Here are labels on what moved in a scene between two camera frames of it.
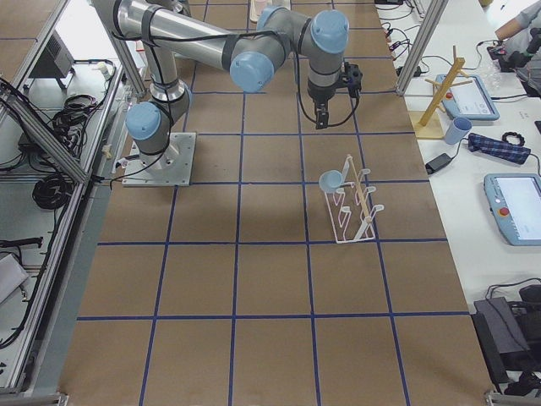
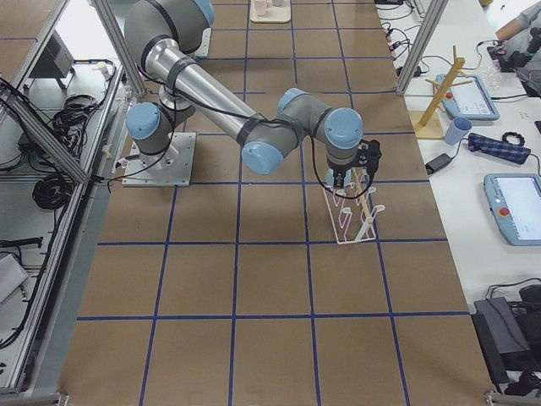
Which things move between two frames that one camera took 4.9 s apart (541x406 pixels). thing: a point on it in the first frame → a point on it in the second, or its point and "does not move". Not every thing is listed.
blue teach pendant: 469,101 does not move
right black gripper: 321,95 → 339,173
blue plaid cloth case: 499,149 does not move
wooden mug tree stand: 429,123 does not move
